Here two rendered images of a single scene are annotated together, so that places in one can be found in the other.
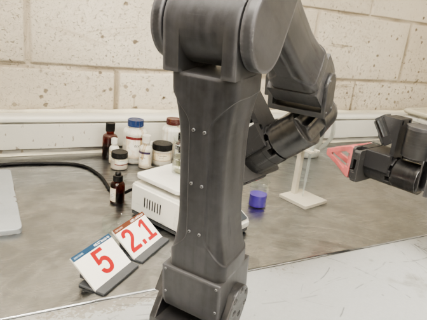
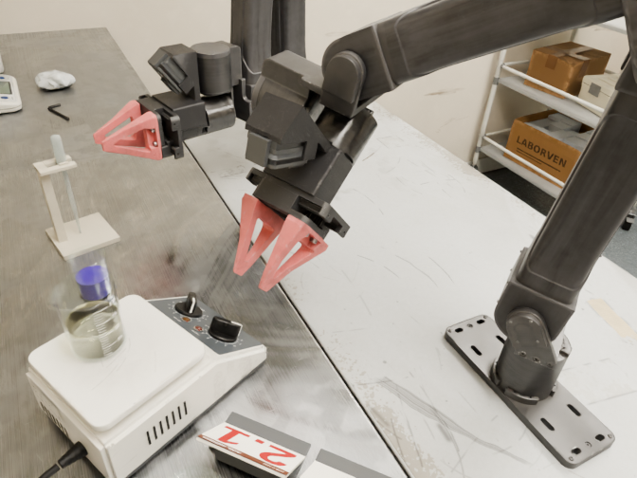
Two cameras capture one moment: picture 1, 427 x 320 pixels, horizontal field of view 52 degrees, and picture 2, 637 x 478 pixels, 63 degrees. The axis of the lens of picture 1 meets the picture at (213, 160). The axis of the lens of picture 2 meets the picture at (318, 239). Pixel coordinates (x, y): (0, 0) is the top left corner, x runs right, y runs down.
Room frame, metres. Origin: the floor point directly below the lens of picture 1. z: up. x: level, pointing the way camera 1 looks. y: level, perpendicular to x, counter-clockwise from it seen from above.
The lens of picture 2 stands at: (0.62, 0.39, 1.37)
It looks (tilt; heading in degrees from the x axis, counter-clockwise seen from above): 36 degrees down; 269
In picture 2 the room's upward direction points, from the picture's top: 4 degrees clockwise
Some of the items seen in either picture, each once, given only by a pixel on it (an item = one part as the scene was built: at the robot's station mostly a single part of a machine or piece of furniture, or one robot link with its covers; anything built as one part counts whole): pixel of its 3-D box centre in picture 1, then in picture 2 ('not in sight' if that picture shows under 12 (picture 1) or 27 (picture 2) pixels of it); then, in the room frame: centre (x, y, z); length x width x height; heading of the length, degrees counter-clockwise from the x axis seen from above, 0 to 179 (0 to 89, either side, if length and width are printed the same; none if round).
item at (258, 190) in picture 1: (258, 192); (91, 273); (0.90, -0.11, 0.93); 0.04 x 0.04 x 0.06
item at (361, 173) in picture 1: (380, 166); (176, 121); (0.83, -0.33, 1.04); 0.10 x 0.07 x 0.07; 132
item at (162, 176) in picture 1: (178, 177); (118, 354); (0.80, 0.06, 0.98); 0.12 x 0.12 x 0.01; 53
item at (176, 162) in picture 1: (184, 154); (88, 318); (0.82, 0.06, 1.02); 0.06 x 0.05 x 0.08; 54
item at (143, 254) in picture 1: (142, 235); (256, 442); (0.66, 0.11, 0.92); 0.09 x 0.06 x 0.04; 159
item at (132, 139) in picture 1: (135, 140); not in sight; (1.10, 0.21, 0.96); 0.06 x 0.06 x 0.11
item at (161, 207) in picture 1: (186, 202); (148, 368); (0.78, 0.04, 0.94); 0.22 x 0.13 x 0.08; 53
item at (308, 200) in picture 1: (307, 174); (73, 200); (0.96, -0.22, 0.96); 0.08 x 0.08 x 0.13; 42
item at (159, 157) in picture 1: (161, 153); not in sight; (1.11, 0.14, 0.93); 0.05 x 0.05 x 0.06
